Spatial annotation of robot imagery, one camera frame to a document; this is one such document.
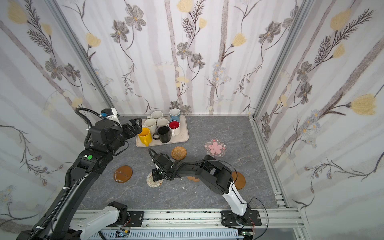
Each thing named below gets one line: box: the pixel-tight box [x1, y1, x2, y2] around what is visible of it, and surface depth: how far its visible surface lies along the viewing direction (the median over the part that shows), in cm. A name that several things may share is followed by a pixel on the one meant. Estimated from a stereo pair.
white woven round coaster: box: [146, 171, 164, 188], surface depth 88 cm
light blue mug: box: [169, 108, 181, 122], surface depth 110 cm
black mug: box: [152, 126, 171, 144], surface depth 103 cm
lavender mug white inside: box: [156, 118, 169, 128], surface depth 109 cm
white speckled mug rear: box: [147, 110, 164, 122], surface depth 113 cm
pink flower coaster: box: [204, 138, 227, 158], surface depth 103 cm
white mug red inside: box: [168, 120, 181, 137], surface depth 107 cm
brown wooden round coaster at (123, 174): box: [113, 165, 133, 183], surface depth 90 cm
